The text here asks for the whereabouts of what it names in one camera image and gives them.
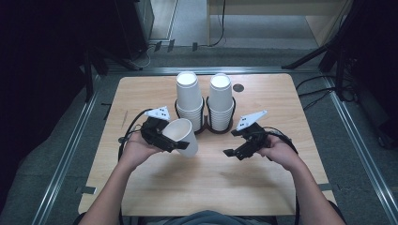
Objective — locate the person's right hand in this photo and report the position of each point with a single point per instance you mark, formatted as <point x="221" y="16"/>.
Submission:
<point x="281" y="151"/>

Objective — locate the grey tape strip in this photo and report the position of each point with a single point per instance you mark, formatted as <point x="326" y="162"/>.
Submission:
<point x="328" y="187"/>

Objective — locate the person's left hand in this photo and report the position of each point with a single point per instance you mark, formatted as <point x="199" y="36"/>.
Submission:
<point x="137" y="150"/>

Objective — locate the stack of white paper cups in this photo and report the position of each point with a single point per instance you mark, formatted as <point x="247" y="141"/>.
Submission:
<point x="187" y="93"/>
<point x="220" y="97"/>

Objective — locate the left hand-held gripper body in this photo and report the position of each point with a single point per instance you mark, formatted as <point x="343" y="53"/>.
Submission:
<point x="153" y="131"/>

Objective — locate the dark wooden double cup holder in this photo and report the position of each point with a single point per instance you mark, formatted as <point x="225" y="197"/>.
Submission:
<point x="205" y="122"/>

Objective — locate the black metal stand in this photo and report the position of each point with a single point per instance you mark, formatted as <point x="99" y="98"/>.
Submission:
<point x="89" y="72"/>

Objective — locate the single white paper cup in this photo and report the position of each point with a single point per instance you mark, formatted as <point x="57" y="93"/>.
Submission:
<point x="187" y="140"/>

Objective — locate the light wooden furniture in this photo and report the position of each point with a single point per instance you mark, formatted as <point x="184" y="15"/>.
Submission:
<point x="325" y="22"/>

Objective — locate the dark round table grommet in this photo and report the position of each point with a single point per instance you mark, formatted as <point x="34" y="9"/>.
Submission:
<point x="238" y="87"/>

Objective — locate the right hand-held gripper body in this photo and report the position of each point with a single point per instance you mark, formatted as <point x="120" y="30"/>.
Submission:
<point x="255" y="137"/>

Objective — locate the black tripod stand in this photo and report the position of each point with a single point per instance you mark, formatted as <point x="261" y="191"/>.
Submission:
<point x="331" y="47"/>

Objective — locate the person's grey clothing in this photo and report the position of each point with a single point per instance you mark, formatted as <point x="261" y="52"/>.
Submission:
<point x="212" y="218"/>

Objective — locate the dark cabinet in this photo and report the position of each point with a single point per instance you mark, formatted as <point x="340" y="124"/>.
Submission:
<point x="134" y="25"/>

